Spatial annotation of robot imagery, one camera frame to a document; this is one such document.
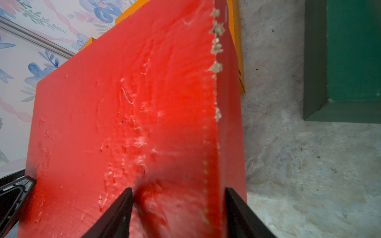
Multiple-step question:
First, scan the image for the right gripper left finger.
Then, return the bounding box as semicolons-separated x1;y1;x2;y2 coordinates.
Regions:
82;187;134;238

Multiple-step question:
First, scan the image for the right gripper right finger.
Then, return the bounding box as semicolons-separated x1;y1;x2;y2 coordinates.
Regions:
225;187;275;238

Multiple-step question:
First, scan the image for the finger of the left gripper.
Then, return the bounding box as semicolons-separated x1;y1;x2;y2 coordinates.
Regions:
1;175;36;238

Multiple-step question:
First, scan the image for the red shoebox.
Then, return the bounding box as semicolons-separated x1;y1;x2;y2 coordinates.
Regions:
17;1;246;238

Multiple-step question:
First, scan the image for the green shoebox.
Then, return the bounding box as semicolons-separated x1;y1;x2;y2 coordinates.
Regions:
303;1;381;124

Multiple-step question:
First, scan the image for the middle orange shoebox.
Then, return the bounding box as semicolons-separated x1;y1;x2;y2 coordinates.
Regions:
78;0;246;94

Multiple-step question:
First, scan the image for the left corner aluminium post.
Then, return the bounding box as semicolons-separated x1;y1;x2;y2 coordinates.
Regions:
1;17;75;59

